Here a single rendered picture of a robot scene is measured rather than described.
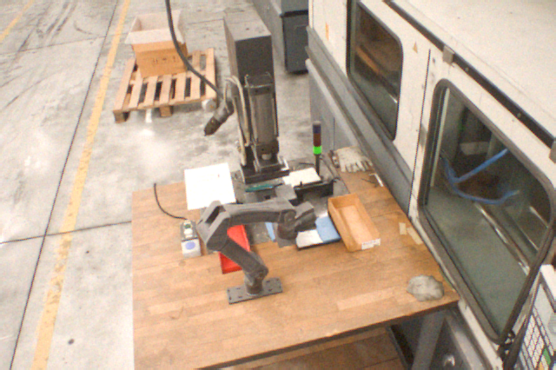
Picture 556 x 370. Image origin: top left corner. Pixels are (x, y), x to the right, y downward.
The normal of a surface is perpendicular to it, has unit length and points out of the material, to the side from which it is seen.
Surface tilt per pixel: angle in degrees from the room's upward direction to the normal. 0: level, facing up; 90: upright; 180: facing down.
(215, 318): 0
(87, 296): 0
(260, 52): 90
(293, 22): 90
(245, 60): 90
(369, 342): 0
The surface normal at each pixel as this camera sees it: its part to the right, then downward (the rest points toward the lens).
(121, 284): -0.07, -0.77
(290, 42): 0.18, 0.61
